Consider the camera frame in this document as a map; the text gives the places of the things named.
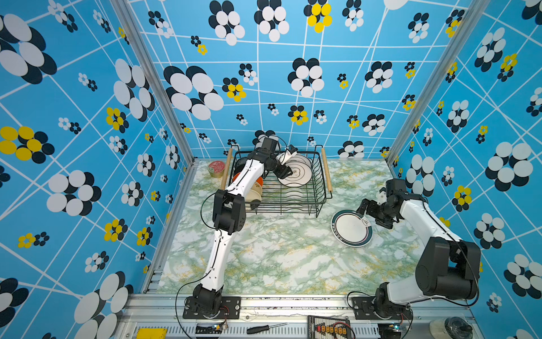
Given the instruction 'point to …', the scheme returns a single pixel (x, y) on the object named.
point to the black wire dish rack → (302, 191)
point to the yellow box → (151, 333)
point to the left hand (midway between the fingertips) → (288, 166)
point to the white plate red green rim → (351, 229)
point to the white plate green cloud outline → (302, 172)
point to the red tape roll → (216, 169)
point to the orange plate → (260, 180)
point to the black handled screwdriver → (262, 328)
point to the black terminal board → (327, 328)
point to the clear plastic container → (453, 327)
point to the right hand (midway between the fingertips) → (368, 215)
